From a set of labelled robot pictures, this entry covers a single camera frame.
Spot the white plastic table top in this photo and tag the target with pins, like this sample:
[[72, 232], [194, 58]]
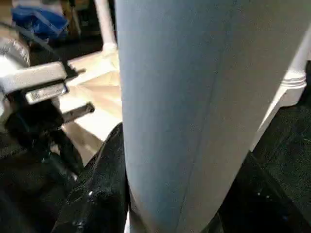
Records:
[[92, 102]]

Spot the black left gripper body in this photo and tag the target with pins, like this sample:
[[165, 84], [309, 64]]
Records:
[[39, 116]]

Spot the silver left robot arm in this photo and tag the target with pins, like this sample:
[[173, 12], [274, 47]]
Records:
[[12, 51]]

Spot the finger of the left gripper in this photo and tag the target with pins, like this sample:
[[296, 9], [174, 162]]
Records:
[[63, 155]]

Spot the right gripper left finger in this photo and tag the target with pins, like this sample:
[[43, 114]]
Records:
[[97, 194]]

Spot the black work mat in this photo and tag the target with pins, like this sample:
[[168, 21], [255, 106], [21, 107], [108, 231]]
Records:
[[286, 160]]

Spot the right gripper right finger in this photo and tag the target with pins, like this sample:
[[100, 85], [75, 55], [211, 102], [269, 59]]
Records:
[[262, 199]]

